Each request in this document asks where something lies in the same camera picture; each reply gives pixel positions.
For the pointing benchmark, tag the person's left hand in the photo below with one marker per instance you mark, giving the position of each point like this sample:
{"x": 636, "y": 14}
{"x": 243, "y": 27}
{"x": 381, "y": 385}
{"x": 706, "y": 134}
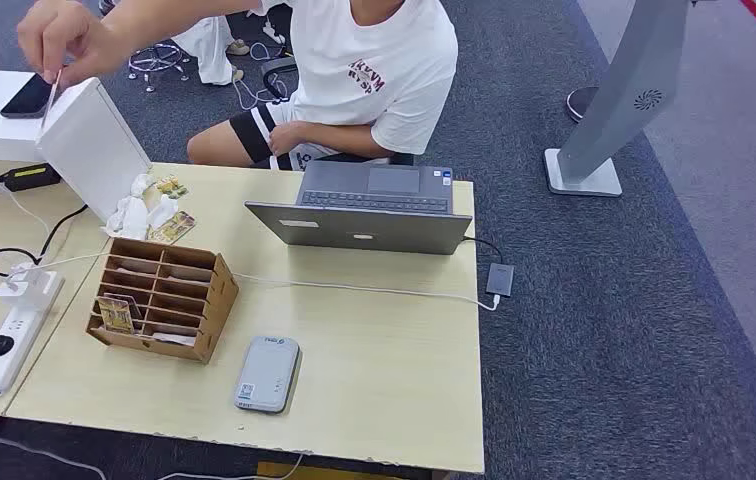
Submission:
{"x": 287, "y": 138}

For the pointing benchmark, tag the person's right hand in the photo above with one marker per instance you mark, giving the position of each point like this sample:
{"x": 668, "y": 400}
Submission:
{"x": 76, "y": 36}

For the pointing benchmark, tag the patterned ID card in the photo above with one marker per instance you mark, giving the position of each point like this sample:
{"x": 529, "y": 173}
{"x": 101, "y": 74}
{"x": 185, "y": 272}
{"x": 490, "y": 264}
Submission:
{"x": 52, "y": 99}

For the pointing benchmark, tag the person's left forearm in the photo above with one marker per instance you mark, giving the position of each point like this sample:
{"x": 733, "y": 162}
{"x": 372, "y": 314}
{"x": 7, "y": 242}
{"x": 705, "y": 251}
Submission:
{"x": 338, "y": 139}

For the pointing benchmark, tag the person's right forearm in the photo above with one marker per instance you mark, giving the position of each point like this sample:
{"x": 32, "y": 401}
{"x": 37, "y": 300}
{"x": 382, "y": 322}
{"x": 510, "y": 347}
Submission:
{"x": 172, "y": 16}

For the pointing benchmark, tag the seated person in background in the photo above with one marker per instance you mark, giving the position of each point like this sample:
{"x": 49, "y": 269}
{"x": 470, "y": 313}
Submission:
{"x": 209, "y": 46}

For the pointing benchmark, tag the large patterned card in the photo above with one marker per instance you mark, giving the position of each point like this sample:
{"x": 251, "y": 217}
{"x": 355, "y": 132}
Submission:
{"x": 171, "y": 227}

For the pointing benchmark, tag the cardboard card organizer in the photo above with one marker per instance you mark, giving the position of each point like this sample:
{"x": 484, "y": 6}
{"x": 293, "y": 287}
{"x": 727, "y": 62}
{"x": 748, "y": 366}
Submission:
{"x": 216, "y": 298}

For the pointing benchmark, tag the patterned card in organizer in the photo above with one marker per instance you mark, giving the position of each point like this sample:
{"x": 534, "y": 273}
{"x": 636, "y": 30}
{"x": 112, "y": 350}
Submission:
{"x": 115, "y": 316}

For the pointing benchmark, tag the white card in organizer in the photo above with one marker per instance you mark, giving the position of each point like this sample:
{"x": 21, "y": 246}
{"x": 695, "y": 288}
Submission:
{"x": 176, "y": 339}

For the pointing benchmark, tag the black smartphone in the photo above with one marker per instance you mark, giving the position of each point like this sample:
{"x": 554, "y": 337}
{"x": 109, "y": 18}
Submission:
{"x": 27, "y": 99}

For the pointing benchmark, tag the chrome stool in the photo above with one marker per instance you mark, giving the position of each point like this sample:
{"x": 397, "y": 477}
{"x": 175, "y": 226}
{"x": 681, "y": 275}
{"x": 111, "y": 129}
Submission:
{"x": 156, "y": 60}

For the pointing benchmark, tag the white floor power strip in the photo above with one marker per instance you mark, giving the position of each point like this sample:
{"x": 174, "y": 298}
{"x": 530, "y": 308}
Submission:
{"x": 273, "y": 32}

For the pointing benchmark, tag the grey laptop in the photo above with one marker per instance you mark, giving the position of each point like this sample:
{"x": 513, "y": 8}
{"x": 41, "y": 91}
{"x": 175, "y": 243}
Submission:
{"x": 358, "y": 228}

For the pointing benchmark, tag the white box stand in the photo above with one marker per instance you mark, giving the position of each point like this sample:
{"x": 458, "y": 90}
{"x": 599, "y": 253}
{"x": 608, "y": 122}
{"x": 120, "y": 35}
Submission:
{"x": 93, "y": 152}

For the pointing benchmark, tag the black power adapter yellow label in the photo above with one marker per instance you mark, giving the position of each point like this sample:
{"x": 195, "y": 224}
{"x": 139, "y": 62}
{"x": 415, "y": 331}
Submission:
{"x": 30, "y": 177}

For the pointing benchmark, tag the white charger plug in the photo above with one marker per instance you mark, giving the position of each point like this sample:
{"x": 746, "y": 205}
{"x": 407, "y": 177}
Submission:
{"x": 20, "y": 288}

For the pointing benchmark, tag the round black base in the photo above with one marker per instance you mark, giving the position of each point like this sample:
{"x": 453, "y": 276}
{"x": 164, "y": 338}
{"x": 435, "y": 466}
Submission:
{"x": 580, "y": 102}

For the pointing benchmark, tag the yellow object under table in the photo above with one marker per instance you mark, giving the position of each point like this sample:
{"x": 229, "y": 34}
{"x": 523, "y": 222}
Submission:
{"x": 312, "y": 473}

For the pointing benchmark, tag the grey kiosk stand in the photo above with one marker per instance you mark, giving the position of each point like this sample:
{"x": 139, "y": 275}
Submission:
{"x": 630, "y": 86}

